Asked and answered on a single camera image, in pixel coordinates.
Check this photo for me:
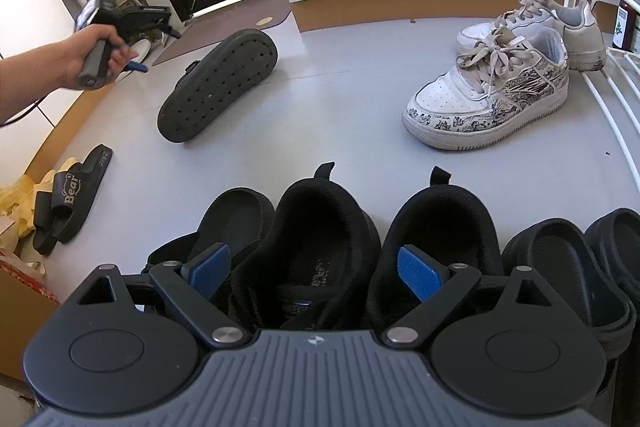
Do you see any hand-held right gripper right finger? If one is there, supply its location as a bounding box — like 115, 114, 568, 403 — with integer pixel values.
381, 245, 581, 349

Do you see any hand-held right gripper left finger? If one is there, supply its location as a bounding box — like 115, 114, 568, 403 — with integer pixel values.
57, 243, 251, 349

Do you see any black lace-up sneaker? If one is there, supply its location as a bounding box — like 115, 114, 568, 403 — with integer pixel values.
227, 162, 383, 333
362, 165, 506, 330

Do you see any black slip-on mule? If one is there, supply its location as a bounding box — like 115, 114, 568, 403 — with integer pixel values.
145, 188, 276, 303
156, 28, 279, 144

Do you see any black chunky strap clog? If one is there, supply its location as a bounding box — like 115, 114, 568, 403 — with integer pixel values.
501, 218, 636, 353
582, 208, 640, 308

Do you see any white sneaker black print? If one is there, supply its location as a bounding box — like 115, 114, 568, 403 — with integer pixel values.
402, 27, 571, 151

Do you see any plain white sneaker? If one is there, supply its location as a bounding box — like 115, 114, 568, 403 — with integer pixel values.
456, 0, 608, 72

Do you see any person's left forearm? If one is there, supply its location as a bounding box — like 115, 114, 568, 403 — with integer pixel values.
0, 54, 63, 124

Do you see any person's left hand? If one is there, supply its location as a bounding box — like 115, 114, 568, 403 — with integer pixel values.
56, 26, 140, 90

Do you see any brown door mat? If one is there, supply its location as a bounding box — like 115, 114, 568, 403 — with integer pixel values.
150, 2, 293, 65

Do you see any white side cabinet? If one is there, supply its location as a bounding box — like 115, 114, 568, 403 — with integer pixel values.
0, 0, 81, 142

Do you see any black slide sandal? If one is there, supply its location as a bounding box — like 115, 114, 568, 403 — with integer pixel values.
31, 193, 68, 255
32, 144, 113, 256

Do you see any dark glass bottle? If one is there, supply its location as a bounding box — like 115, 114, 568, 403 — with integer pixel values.
611, 0, 636, 54

